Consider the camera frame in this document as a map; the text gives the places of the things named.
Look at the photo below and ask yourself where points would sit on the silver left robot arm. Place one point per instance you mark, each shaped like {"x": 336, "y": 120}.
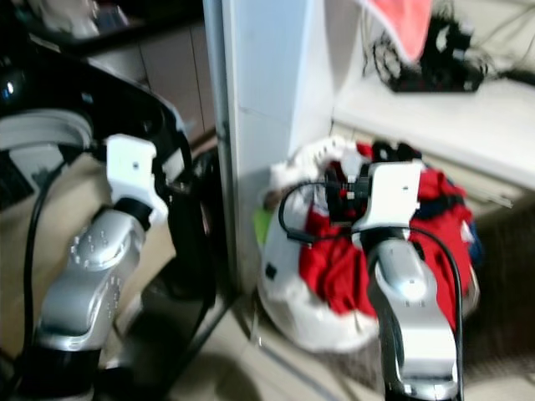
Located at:
{"x": 88, "y": 280}

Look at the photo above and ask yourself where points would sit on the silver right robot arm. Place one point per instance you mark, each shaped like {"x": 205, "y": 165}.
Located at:
{"x": 414, "y": 317}

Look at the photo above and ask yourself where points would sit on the white ledge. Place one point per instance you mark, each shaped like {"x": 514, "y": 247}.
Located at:
{"x": 435, "y": 117}

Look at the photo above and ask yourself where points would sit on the white garment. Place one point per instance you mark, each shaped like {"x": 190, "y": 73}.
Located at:
{"x": 309, "y": 160}

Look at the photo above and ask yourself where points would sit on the red garment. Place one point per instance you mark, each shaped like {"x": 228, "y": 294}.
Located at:
{"x": 334, "y": 276}

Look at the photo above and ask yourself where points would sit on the green item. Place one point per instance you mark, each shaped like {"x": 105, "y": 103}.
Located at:
{"x": 259, "y": 225}

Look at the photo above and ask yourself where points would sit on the white pillar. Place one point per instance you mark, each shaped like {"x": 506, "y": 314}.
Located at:
{"x": 259, "y": 100}

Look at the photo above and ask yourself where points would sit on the pink cloth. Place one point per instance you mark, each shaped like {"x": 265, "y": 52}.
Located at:
{"x": 405, "y": 23}

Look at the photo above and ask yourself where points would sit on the white laundry basket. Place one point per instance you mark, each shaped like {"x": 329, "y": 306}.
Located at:
{"x": 292, "y": 317}

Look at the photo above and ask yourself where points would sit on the beige cloth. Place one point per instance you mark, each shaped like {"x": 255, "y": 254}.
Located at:
{"x": 21, "y": 276}

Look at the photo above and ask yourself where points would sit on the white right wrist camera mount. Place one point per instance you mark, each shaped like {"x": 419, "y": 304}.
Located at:
{"x": 393, "y": 194}

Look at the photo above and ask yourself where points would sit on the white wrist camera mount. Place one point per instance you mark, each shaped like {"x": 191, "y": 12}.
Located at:
{"x": 393, "y": 194}
{"x": 129, "y": 171}

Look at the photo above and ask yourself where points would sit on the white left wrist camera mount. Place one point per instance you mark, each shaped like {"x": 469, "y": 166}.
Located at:
{"x": 129, "y": 171}

